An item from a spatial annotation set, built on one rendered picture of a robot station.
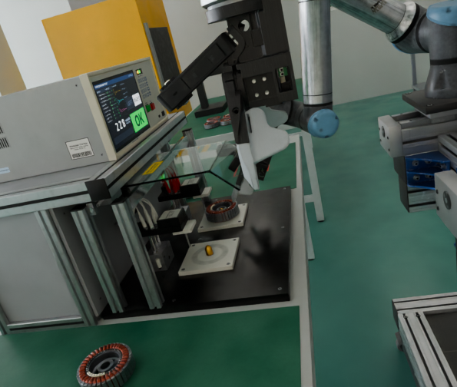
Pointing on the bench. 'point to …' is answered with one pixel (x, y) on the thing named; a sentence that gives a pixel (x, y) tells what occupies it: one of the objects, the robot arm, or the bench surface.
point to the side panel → (27, 275)
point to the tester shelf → (70, 180)
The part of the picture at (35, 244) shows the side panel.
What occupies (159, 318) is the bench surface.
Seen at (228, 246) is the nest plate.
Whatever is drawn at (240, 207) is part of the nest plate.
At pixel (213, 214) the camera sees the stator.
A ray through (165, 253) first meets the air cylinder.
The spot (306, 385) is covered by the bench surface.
